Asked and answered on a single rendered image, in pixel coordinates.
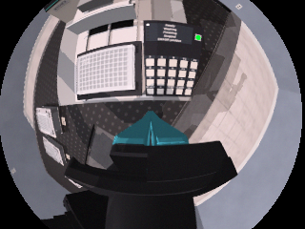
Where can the white multi-well plate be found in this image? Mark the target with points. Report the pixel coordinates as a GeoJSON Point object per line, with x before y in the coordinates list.
{"type": "Point", "coordinates": [121, 70]}
{"type": "Point", "coordinates": [44, 122]}
{"type": "Point", "coordinates": [51, 151]}

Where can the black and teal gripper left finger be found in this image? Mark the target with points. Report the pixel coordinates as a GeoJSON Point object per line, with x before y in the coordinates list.
{"type": "Point", "coordinates": [138, 133]}

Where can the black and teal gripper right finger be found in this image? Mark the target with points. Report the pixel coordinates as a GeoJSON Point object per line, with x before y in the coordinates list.
{"type": "Point", "coordinates": [165, 134]}

